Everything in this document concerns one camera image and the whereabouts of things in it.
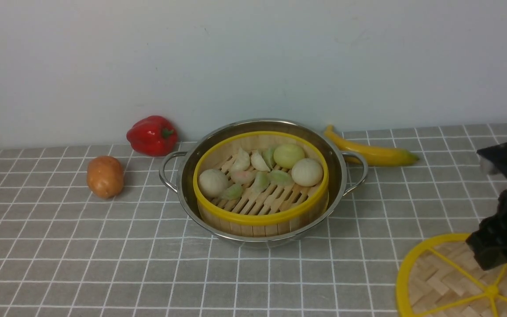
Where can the yellow woven bamboo steamer lid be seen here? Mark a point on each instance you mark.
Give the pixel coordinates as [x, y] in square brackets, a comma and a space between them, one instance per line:
[440, 278]

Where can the yellow-rimmed bamboo steamer basket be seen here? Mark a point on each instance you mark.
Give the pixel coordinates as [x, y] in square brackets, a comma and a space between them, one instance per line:
[276, 211]

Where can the stainless steel pot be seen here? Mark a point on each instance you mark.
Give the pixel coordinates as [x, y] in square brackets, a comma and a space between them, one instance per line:
[347, 171]

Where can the yellow banana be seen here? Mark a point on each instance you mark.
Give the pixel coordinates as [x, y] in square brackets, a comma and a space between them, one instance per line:
[375, 156]

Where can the cream round bun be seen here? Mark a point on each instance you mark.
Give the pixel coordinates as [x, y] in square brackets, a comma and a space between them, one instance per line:
[307, 172]

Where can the pale green dumpling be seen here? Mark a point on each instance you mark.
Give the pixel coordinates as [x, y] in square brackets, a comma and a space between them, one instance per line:
[280, 178]

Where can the yellow-green round bun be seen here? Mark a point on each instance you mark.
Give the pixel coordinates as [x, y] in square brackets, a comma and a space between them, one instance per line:
[288, 154]

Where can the light green dumpling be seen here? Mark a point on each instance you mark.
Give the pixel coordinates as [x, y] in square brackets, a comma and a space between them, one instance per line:
[261, 182]

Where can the pink-green dumpling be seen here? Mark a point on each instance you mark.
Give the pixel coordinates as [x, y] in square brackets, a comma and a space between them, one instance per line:
[242, 177]

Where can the white curved dumpling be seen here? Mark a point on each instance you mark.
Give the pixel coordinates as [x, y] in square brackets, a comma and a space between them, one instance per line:
[241, 162]

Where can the green edge dumpling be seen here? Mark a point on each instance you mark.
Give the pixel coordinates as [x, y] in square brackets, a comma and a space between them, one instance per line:
[233, 192]

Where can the beige round bun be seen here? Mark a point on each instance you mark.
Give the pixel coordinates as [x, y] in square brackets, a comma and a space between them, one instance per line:
[212, 183]

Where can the red bell pepper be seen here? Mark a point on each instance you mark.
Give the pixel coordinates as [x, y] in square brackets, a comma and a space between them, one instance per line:
[153, 136]

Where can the brown potato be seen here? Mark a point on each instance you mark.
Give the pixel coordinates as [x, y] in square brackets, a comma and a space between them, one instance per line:
[105, 177]

